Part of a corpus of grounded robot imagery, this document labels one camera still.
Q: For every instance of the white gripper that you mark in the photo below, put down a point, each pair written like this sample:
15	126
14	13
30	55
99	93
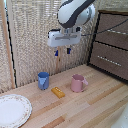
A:
63	38

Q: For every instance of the yellow rectangular block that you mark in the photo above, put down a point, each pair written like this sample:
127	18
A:
58	92

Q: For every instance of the pale grey board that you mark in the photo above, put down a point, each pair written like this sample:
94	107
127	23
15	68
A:
121	119

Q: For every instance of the pink mug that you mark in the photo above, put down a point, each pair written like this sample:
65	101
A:
77	83

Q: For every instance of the wide woven wooden screen panel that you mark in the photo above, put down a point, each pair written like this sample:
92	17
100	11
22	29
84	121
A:
33	36

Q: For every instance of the dark frame drawer cabinet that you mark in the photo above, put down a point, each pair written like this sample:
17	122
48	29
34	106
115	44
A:
91	40

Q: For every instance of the narrow woven wooden screen panel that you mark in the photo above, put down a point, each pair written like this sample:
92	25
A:
4	50

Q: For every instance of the white floral rim plate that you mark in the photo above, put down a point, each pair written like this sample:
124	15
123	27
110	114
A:
13	111

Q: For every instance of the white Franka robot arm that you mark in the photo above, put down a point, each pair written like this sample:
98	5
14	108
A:
72	12

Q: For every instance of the brown woven drawer front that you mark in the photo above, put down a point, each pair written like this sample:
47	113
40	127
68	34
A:
113	21
110	68

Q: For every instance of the blue mug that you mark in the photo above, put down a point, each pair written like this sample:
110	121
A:
43	81

